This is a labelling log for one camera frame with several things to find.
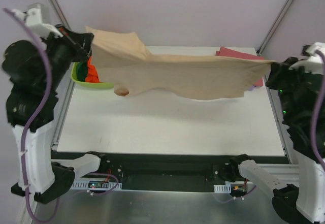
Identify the right aluminium corner post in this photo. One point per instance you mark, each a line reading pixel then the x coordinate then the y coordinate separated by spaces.
pixel 276 24

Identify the aluminium front frame rail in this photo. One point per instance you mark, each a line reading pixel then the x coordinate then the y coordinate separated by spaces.
pixel 284 170

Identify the right white cable duct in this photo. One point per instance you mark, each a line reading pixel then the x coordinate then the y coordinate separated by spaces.
pixel 222 189

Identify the beige t shirt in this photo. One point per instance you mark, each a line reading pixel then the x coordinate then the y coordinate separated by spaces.
pixel 124 61

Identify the white cable duct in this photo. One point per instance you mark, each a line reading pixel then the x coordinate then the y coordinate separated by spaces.
pixel 222 189
pixel 95 185

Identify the orange t shirt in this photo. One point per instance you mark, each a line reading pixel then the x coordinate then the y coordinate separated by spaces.
pixel 92 76

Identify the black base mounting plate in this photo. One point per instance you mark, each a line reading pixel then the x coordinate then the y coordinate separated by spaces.
pixel 195 183

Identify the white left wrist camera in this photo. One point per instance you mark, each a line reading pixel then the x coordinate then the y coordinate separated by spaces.
pixel 37 18

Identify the dark green t shirt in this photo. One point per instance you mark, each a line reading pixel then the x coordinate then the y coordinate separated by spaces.
pixel 81 71

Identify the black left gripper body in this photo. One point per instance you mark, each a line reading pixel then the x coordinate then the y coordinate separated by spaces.
pixel 76 46

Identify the aluminium corner post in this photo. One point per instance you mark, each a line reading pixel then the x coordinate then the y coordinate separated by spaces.
pixel 276 24
pixel 59 13

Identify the folded red t shirt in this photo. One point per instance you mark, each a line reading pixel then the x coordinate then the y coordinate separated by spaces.
pixel 236 54

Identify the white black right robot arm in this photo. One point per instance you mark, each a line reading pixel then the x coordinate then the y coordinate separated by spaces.
pixel 303 203

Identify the left white cable duct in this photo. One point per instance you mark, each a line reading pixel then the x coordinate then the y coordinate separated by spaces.
pixel 95 185

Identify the left aluminium corner post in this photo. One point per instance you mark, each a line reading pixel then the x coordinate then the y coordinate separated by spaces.
pixel 59 13

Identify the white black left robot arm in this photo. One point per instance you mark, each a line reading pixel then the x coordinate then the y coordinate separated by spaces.
pixel 36 74

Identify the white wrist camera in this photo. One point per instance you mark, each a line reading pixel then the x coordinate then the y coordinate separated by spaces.
pixel 312 62
pixel 37 18

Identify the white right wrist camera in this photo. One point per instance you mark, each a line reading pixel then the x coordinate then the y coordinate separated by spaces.
pixel 312 62

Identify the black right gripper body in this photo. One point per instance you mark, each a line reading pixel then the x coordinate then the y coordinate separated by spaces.
pixel 279 72

